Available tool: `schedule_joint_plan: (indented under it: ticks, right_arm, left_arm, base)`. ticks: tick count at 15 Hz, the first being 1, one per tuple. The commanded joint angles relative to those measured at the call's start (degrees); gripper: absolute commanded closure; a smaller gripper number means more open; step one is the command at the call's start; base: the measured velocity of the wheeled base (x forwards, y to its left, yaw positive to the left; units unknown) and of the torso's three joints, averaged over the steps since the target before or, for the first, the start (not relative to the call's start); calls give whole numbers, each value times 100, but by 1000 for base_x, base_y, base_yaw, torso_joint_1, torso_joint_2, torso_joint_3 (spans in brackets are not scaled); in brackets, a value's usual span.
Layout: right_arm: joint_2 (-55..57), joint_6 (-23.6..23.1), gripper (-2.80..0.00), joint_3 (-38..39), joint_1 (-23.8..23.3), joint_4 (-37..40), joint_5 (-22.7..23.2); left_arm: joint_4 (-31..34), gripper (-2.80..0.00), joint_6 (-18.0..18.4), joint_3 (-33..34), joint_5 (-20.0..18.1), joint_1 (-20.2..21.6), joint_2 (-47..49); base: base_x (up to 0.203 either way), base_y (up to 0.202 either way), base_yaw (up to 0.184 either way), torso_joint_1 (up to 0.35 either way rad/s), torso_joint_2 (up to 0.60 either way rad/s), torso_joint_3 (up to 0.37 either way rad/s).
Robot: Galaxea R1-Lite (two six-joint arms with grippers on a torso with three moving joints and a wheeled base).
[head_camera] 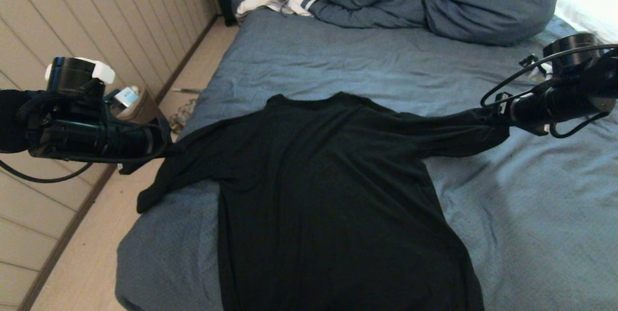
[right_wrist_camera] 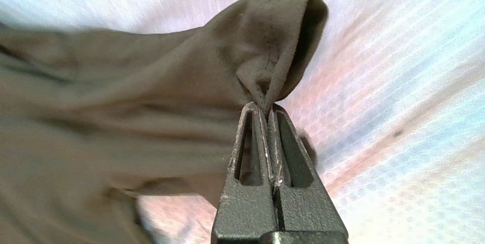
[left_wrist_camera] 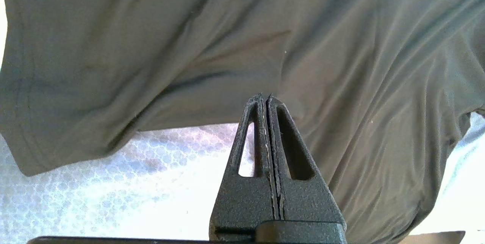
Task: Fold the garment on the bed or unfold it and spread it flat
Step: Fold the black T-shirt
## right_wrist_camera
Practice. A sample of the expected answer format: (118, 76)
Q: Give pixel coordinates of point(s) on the blue bed sheet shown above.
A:
(398, 85)

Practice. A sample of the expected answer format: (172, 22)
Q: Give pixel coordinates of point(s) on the black moon print T-shirt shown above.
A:
(113, 104)

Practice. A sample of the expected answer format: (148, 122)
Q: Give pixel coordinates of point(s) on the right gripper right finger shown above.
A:
(307, 210)

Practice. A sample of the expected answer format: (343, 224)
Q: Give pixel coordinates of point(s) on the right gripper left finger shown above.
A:
(246, 210)

